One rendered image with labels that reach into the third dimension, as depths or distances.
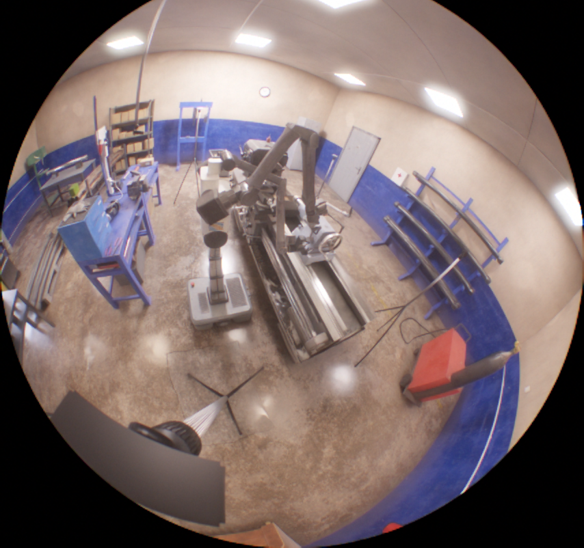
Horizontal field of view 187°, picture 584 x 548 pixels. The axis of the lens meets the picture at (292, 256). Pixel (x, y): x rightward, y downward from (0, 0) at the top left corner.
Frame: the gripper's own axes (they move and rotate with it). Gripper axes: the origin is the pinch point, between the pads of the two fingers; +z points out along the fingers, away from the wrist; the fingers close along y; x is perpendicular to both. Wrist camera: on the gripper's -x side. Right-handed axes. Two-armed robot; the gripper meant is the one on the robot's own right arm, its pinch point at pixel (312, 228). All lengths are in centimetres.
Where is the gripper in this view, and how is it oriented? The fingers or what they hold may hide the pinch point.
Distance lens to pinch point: 119.2
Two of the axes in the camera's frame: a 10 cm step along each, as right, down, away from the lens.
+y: -4.0, -7.4, 5.4
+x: -9.0, 4.4, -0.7
